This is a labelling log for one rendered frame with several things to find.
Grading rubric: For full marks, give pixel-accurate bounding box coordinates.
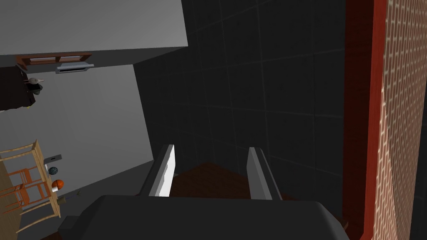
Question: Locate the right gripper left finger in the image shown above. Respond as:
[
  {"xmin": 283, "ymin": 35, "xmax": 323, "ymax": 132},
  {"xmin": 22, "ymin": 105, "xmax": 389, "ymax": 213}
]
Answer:
[{"xmin": 139, "ymin": 144, "xmax": 176, "ymax": 198}]

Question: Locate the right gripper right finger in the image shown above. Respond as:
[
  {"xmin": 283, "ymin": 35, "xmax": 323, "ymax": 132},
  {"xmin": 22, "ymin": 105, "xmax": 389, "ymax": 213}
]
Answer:
[{"xmin": 246, "ymin": 147, "xmax": 283, "ymax": 201}]

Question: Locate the red wooden door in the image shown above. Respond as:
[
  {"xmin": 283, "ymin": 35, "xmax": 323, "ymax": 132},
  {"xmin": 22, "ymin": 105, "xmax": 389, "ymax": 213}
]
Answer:
[{"xmin": 342, "ymin": 0, "xmax": 387, "ymax": 240}]

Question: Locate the light wooden table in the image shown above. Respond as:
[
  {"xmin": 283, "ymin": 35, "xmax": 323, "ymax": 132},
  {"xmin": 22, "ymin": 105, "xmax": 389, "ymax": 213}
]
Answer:
[{"xmin": 0, "ymin": 140, "xmax": 82, "ymax": 240}]

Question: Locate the orange wooden chair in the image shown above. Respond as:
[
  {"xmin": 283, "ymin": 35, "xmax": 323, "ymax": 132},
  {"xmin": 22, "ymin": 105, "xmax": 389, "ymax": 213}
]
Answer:
[{"xmin": 0, "ymin": 165, "xmax": 51, "ymax": 215}]

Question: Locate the dark brown cabinet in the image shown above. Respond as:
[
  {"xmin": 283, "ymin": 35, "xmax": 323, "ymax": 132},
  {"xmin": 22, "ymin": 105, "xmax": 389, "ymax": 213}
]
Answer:
[{"xmin": 0, "ymin": 65, "xmax": 45, "ymax": 112}]

